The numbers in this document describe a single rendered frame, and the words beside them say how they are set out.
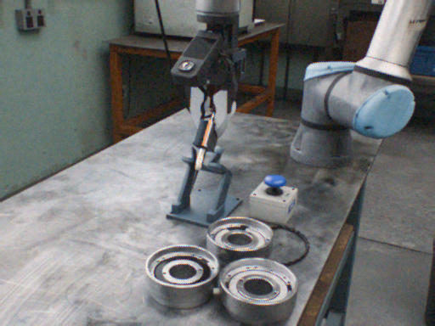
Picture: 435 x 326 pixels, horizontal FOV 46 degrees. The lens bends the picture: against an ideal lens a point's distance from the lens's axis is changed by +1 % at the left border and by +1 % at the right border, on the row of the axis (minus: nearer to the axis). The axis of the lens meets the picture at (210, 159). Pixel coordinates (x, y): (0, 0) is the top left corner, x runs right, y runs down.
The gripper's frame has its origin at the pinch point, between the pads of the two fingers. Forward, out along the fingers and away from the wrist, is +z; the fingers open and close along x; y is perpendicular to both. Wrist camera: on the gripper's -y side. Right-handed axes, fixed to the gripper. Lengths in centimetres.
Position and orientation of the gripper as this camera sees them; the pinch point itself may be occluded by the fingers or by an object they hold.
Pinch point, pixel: (208, 130)
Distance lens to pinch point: 90.5
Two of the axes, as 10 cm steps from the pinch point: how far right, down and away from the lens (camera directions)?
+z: -0.3, 9.3, 3.7
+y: 4.4, -3.2, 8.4
